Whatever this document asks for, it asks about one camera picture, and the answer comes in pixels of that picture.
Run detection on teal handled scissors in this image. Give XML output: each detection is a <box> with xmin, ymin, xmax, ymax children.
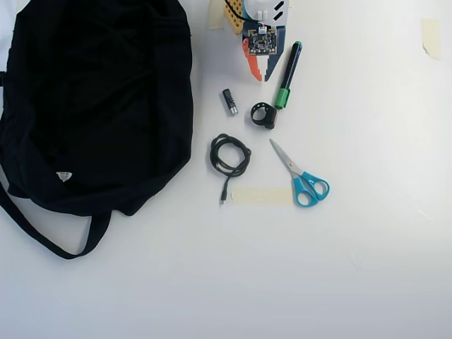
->
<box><xmin>269</xmin><ymin>138</ymin><xmax>331</xmax><ymax>208</ymax></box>

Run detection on black ring clip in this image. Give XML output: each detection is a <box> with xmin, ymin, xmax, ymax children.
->
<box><xmin>250</xmin><ymin>101</ymin><xmax>279</xmax><ymax>131</ymax></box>

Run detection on black camera cable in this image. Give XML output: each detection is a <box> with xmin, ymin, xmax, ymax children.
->
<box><xmin>225</xmin><ymin>0</ymin><xmax>250</xmax><ymax>23</ymax></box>

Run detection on black fabric bag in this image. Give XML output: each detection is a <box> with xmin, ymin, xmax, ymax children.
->
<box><xmin>0</xmin><ymin>0</ymin><xmax>194</xmax><ymax>261</ymax></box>

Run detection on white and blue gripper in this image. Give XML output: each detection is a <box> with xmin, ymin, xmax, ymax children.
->
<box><xmin>242</xmin><ymin>0</ymin><xmax>292</xmax><ymax>83</ymax></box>

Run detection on black AA battery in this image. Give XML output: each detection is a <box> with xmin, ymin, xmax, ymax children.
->
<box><xmin>222</xmin><ymin>88</ymin><xmax>240</xmax><ymax>117</ymax></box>

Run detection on green black marker pen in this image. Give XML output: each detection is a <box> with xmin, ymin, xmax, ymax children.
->
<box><xmin>274</xmin><ymin>40</ymin><xmax>304</xmax><ymax>110</ymax></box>

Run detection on long masking tape strip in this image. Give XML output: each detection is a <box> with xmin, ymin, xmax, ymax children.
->
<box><xmin>230</xmin><ymin>186</ymin><xmax>294</xmax><ymax>206</ymax></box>

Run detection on black braided cable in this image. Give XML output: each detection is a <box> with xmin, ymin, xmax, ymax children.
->
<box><xmin>210</xmin><ymin>133</ymin><xmax>253</xmax><ymax>208</ymax></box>

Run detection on camera circuit board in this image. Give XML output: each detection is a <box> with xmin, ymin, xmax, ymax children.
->
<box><xmin>246</xmin><ymin>26</ymin><xmax>282</xmax><ymax>57</ymax></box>

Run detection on short masking tape strip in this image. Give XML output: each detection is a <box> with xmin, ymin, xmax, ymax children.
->
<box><xmin>420</xmin><ymin>18</ymin><xmax>442</xmax><ymax>61</ymax></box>

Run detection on yellow perforated robot base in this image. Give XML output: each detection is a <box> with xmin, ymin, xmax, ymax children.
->
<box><xmin>223</xmin><ymin>0</ymin><xmax>248</xmax><ymax>35</ymax></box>

